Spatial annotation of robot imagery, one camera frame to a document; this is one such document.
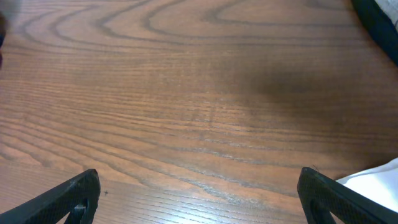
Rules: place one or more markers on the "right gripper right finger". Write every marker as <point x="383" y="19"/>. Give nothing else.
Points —
<point x="323" y="199"/>

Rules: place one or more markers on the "khaki shorts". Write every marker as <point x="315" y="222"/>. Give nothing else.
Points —
<point x="390" y="9"/>

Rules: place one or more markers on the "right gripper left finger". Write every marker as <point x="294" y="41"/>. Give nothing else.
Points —
<point x="76" y="199"/>

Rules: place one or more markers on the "white garment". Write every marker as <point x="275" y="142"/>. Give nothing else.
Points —
<point x="379" y="184"/>

